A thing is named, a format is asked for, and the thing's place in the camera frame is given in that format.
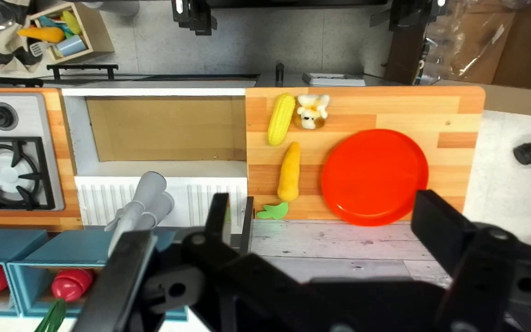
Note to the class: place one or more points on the black metal stand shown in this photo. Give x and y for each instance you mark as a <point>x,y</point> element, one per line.
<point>82,67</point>

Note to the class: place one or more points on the clear plastic wrap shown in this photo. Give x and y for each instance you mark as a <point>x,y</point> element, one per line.
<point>462,40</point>

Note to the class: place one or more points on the white plush toy animal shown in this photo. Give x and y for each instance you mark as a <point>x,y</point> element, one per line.
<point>313,112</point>

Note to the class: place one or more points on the white sink basin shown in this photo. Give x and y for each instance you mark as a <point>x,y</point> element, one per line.
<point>165,130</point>

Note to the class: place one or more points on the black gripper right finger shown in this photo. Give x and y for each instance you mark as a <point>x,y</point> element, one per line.
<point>444,224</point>

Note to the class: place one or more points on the grey toy faucet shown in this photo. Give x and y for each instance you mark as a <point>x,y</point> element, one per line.
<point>147,200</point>

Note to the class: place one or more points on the grey toy stove top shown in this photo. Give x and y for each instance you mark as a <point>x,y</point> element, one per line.
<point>9,167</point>

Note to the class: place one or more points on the light blue toy cup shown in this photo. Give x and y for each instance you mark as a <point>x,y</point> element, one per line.
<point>71,47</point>

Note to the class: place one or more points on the yellow toy corn cob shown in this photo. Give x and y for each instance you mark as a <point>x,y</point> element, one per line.
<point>281,119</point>

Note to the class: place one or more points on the orange toy carrot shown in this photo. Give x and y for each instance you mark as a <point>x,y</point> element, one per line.
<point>42,34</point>

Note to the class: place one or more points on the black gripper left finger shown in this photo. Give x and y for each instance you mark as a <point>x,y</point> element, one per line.
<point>219,215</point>

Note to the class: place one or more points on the wooden toy box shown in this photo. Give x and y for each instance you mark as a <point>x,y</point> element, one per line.
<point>97,30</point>

